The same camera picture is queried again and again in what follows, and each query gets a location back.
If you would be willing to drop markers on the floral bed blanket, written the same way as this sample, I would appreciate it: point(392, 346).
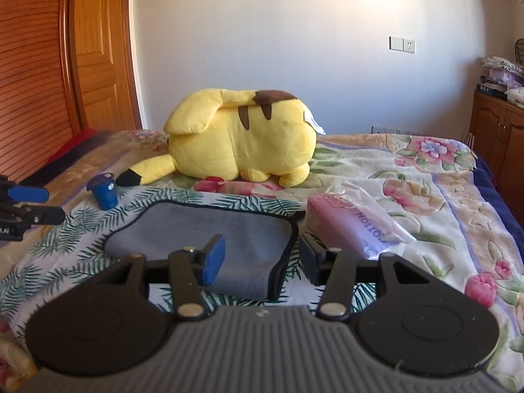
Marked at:
point(436, 189)

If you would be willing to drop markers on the wooden cabinet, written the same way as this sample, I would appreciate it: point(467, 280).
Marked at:
point(497, 128)

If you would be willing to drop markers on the wooden slatted headboard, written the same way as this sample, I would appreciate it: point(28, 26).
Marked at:
point(38, 104)

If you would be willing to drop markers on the wooden door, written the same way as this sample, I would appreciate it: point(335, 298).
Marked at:
point(100, 46)

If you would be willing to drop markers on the grey folded towel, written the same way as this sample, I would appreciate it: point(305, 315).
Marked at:
point(258, 245)

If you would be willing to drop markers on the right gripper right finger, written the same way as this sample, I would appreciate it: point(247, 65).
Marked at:
point(339, 271)

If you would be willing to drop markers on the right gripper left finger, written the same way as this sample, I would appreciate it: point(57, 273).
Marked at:
point(188, 270)

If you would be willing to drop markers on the yellow Pikachu plush toy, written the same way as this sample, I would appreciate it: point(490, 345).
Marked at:
point(249, 134)

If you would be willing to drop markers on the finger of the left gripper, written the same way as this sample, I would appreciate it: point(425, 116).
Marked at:
point(34, 214)
point(17, 194)

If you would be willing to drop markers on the blue cylindrical container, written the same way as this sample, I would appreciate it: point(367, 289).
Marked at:
point(103, 189)

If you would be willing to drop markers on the pile of folded fabrics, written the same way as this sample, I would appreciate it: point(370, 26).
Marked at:
point(502, 79)

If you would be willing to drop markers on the white wall socket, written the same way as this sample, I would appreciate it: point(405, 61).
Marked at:
point(402, 44)

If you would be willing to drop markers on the pink tissue pack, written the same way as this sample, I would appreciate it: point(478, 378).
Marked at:
point(351, 219)

